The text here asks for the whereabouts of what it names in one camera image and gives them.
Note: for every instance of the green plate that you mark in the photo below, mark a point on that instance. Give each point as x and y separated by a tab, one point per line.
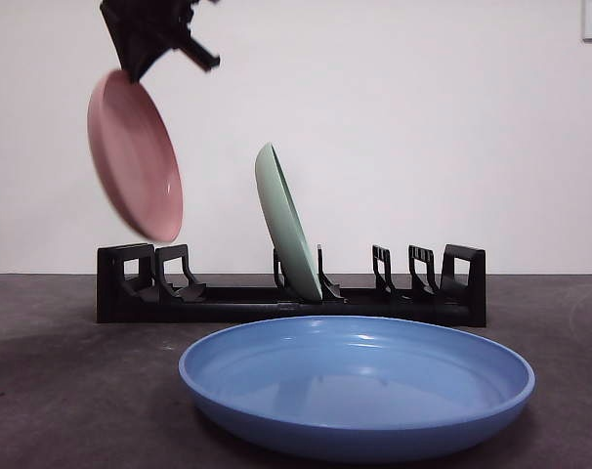
286	229

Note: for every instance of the blue plate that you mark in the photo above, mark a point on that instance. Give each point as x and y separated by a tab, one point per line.
354	391

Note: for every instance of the black plate rack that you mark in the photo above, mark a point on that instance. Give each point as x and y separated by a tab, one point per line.
139	308

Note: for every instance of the pink plate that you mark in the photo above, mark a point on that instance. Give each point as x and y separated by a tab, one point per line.
135	161

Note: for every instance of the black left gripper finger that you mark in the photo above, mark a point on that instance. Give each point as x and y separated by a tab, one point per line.
139	51

